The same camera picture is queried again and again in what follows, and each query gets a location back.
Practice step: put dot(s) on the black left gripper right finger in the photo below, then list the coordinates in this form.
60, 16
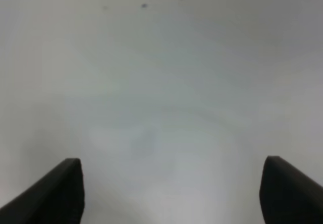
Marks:
287, 195

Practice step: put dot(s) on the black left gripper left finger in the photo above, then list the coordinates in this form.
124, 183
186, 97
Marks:
58, 197

